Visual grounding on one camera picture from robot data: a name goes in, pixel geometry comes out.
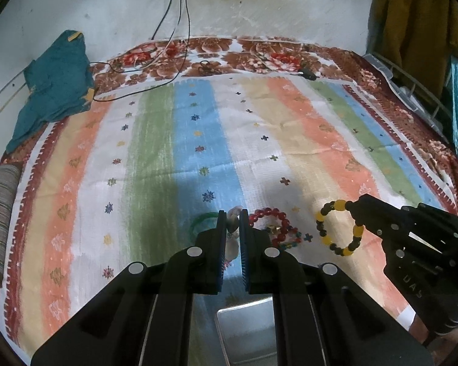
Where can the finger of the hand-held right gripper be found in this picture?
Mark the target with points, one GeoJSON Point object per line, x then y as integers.
{"type": "Point", "coordinates": [370, 223]}
{"type": "Point", "coordinates": [381, 206]}

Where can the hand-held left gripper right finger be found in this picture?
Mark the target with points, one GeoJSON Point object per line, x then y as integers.
{"type": "Point", "coordinates": [244, 253]}

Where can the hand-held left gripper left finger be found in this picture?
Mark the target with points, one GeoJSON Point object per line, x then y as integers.
{"type": "Point", "coordinates": [222, 253]}

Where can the green bangle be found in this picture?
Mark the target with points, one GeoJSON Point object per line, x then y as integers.
{"type": "Point", "coordinates": [198, 221]}

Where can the metal tray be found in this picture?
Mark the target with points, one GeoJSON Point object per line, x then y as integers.
{"type": "Point", "coordinates": [248, 331]}

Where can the striped pastel bedsheet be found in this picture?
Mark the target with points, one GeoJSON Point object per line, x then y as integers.
{"type": "Point", "coordinates": [213, 141]}

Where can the grey metal rack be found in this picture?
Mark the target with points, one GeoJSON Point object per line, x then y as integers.
{"type": "Point", "coordinates": [404, 84]}

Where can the black charger adapter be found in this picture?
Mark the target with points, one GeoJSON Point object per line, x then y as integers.
{"type": "Point", "coordinates": [307, 73]}

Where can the mustard yellow hanging garment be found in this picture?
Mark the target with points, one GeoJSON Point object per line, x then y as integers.
{"type": "Point", "coordinates": [408, 19]}

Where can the striped pillow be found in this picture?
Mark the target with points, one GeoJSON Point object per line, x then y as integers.
{"type": "Point", "coordinates": [0, 206]}

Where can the teal cloth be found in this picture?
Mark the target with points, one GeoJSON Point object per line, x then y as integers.
{"type": "Point", "coordinates": [53, 84]}

